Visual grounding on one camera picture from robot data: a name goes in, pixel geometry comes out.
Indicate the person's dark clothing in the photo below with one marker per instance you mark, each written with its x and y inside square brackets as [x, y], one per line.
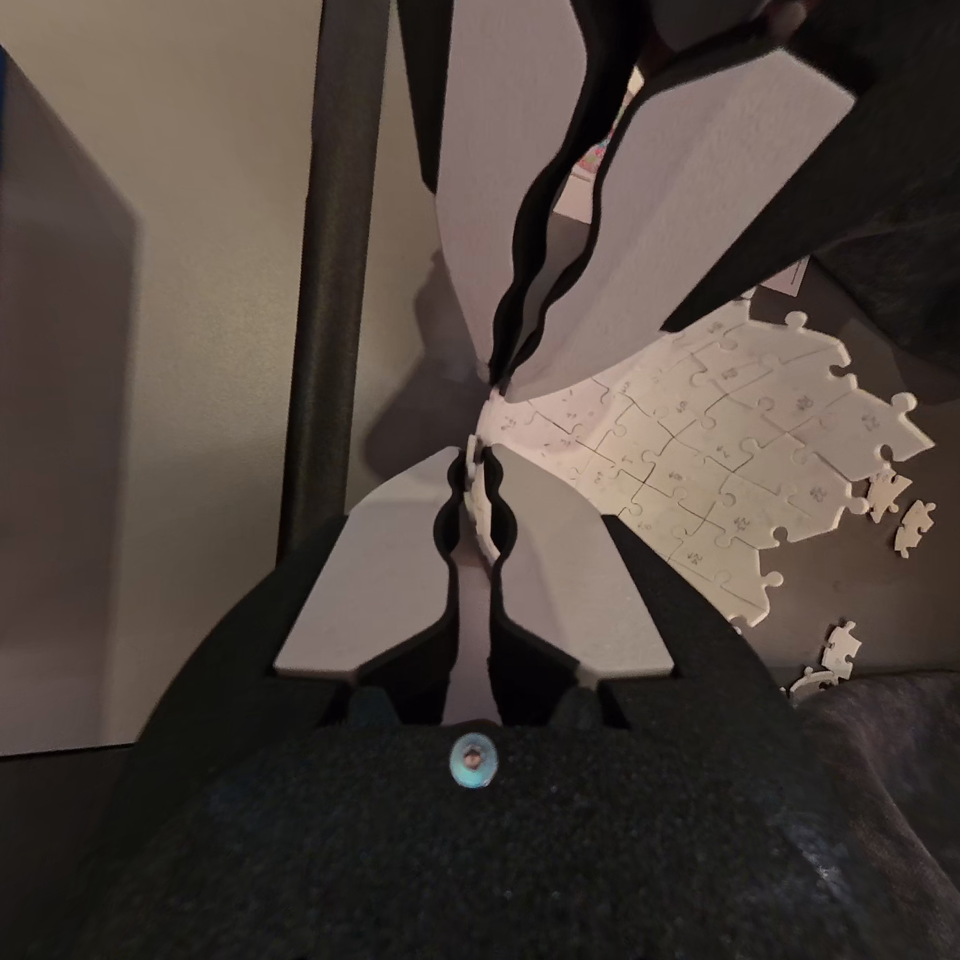
[885, 810]

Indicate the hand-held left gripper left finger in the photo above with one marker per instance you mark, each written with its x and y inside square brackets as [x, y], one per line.
[368, 593]

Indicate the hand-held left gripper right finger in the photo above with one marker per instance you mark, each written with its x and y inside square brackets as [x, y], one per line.
[585, 593]

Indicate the white puzzle piece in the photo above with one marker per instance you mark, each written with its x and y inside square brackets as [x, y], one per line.
[887, 495]
[480, 495]
[833, 660]
[915, 528]

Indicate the partly built white puzzle ball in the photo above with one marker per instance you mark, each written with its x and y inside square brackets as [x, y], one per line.
[720, 450]

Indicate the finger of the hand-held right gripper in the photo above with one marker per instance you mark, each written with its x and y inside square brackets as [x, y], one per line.
[705, 180]
[503, 120]

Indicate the colourful puzzle ball box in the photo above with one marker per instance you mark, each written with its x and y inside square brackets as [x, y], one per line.
[60, 450]

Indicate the printed instruction sheet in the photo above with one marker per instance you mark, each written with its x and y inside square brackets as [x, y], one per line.
[780, 278]

